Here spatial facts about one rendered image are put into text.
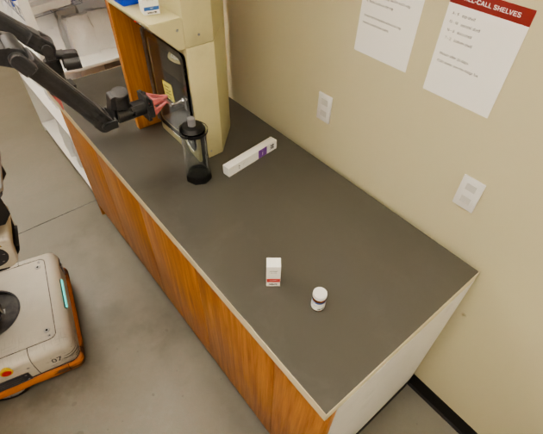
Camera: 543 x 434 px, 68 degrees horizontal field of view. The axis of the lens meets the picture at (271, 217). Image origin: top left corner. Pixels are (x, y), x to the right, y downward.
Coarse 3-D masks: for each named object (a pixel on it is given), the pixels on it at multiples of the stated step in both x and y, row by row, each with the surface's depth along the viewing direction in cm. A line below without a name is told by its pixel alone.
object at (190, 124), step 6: (192, 120) 141; (180, 126) 145; (186, 126) 143; (192, 126) 142; (198, 126) 143; (204, 126) 145; (180, 132) 143; (186, 132) 141; (192, 132) 141; (198, 132) 142
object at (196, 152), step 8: (184, 136) 141; (192, 136) 141; (184, 144) 145; (192, 144) 144; (200, 144) 145; (184, 152) 148; (192, 152) 147; (200, 152) 148; (208, 152) 153; (184, 160) 152; (192, 160) 149; (200, 160) 150; (208, 160) 154; (192, 168) 152; (200, 168) 152; (208, 168) 156; (192, 176) 155; (200, 176) 155
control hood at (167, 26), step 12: (108, 0) 137; (132, 12) 129; (168, 12) 130; (144, 24) 123; (156, 24) 123; (168, 24) 125; (180, 24) 128; (168, 36) 128; (180, 36) 130; (180, 48) 133
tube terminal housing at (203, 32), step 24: (168, 0) 128; (192, 0) 126; (216, 0) 138; (192, 24) 130; (216, 24) 141; (192, 48) 135; (216, 48) 145; (192, 72) 141; (216, 72) 148; (192, 96) 147; (216, 96) 154; (216, 120) 160; (216, 144) 168
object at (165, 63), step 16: (144, 32) 151; (160, 48) 146; (160, 64) 152; (176, 64) 142; (160, 80) 159; (176, 80) 148; (176, 96) 154; (160, 112) 175; (176, 112) 161; (176, 128) 169
